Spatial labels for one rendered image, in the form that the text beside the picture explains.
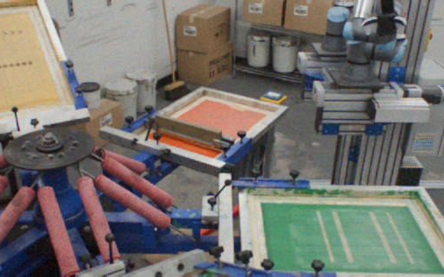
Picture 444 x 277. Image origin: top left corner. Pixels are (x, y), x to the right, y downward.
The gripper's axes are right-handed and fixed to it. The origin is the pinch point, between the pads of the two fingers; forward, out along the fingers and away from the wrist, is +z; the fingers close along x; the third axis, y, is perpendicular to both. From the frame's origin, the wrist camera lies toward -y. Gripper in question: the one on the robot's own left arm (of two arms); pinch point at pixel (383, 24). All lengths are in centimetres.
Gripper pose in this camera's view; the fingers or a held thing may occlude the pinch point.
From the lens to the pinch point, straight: 195.6
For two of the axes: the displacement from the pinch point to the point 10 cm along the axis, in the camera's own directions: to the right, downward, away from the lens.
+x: -9.1, -0.7, 4.0
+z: -3.9, 4.2, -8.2
